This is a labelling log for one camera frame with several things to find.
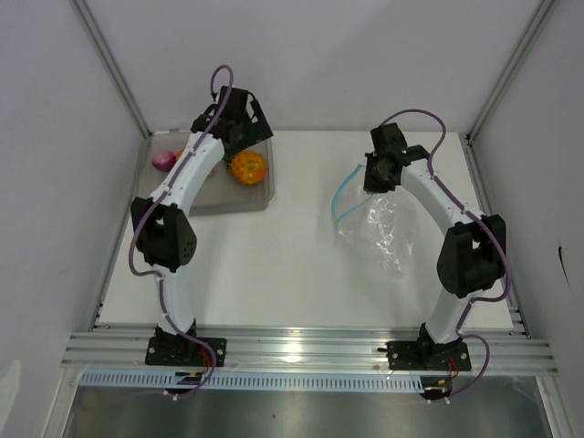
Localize orange toy pineapple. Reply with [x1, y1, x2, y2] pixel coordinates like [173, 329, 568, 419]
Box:
[227, 151, 267, 185]

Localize clear zip top bag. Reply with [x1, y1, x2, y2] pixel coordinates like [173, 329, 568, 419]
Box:
[330, 164, 417, 278]

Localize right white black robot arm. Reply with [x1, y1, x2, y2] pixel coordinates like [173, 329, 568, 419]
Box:
[364, 123, 506, 370]

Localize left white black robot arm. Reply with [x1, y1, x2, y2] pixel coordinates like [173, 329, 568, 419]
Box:
[128, 86, 273, 365]

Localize clear grey plastic bin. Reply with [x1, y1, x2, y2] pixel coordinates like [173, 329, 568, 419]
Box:
[133, 130, 275, 216]

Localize purple red onion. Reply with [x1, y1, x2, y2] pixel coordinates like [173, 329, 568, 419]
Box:
[151, 151, 176, 172]

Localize left aluminium frame post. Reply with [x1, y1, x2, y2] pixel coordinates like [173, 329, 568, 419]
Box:
[69, 0, 151, 138]

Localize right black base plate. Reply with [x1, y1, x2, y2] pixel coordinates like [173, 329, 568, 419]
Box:
[377, 340, 472, 371]

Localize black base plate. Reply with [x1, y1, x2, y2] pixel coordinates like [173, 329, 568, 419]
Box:
[377, 340, 472, 371]
[145, 336, 227, 367]

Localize aluminium mounting rail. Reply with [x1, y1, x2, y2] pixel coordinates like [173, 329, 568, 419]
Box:
[61, 325, 558, 376]

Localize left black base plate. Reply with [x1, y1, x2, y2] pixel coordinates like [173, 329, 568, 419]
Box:
[145, 336, 227, 367]

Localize slotted white cable duct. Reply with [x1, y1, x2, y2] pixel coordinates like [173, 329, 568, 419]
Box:
[79, 369, 423, 394]

